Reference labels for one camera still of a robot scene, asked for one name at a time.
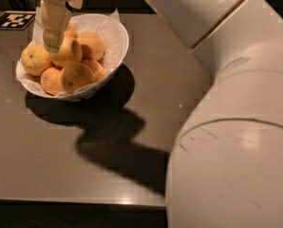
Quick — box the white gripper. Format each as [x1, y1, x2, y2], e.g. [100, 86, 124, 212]
[41, 0, 83, 53]

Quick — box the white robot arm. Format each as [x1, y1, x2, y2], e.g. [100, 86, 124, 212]
[145, 0, 283, 228]

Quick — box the white paper bowl liner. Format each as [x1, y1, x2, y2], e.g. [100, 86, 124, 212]
[16, 9, 128, 101]

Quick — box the white ceramic bowl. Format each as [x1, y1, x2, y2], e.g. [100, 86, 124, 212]
[16, 10, 129, 102]

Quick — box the right low orange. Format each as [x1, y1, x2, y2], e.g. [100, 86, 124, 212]
[82, 60, 105, 83]

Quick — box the black white fiducial marker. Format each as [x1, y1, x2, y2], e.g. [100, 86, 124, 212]
[0, 11, 35, 30]

